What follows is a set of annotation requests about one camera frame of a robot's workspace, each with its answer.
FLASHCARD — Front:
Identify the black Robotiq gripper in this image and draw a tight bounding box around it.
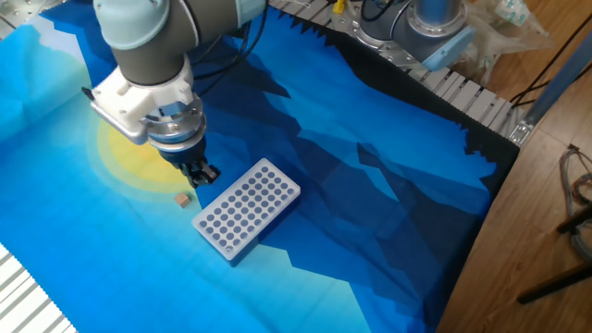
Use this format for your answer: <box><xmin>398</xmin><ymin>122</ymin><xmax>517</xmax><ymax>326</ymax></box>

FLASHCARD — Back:
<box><xmin>159</xmin><ymin>138</ymin><xmax>222</xmax><ymax>189</ymax></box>

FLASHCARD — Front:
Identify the dark wooden stand leg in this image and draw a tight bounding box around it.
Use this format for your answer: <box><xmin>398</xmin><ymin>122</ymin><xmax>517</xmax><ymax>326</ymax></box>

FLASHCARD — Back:
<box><xmin>516</xmin><ymin>262</ymin><xmax>592</xmax><ymax>305</ymax></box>
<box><xmin>556</xmin><ymin>205</ymin><xmax>592</xmax><ymax>235</ymax></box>

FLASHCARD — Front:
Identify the black floor cable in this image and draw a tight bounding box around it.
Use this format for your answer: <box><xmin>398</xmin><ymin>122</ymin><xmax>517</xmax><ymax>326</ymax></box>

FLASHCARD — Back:
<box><xmin>508</xmin><ymin>13</ymin><xmax>592</xmax><ymax>108</ymax></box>

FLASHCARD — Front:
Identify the white blue test tube rack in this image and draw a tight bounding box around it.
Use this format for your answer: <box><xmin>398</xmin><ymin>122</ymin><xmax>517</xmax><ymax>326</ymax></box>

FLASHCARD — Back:
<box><xmin>191</xmin><ymin>157</ymin><xmax>302</xmax><ymax>268</ymax></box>

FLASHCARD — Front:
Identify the blue mountain print cloth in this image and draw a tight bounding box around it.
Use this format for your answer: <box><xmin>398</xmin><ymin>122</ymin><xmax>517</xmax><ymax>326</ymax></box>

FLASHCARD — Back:
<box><xmin>0</xmin><ymin>0</ymin><xmax>522</xmax><ymax>333</ymax></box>

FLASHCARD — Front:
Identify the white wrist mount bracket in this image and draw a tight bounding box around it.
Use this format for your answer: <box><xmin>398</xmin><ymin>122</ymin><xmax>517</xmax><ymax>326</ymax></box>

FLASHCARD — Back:
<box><xmin>81</xmin><ymin>55</ymin><xmax>198</xmax><ymax>145</ymax></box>

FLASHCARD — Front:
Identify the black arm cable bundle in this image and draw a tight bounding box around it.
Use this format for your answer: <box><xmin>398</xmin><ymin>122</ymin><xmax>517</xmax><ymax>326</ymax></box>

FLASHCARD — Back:
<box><xmin>189</xmin><ymin>0</ymin><xmax>270</xmax><ymax>98</ymax></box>

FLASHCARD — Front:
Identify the aluminium frame bar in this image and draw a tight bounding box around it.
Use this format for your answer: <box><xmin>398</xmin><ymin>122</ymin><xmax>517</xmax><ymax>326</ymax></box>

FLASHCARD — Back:
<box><xmin>508</xmin><ymin>27</ymin><xmax>592</xmax><ymax>147</ymax></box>

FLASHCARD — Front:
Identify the clear plastic bag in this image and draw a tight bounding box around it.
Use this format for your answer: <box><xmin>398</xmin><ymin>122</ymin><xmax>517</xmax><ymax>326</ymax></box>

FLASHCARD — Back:
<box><xmin>450</xmin><ymin>0</ymin><xmax>556</xmax><ymax>87</ymax></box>

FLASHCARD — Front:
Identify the white packet green print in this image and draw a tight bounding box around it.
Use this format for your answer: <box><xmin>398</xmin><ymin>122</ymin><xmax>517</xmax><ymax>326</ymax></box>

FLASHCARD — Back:
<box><xmin>493</xmin><ymin>0</ymin><xmax>532</xmax><ymax>28</ymax></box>

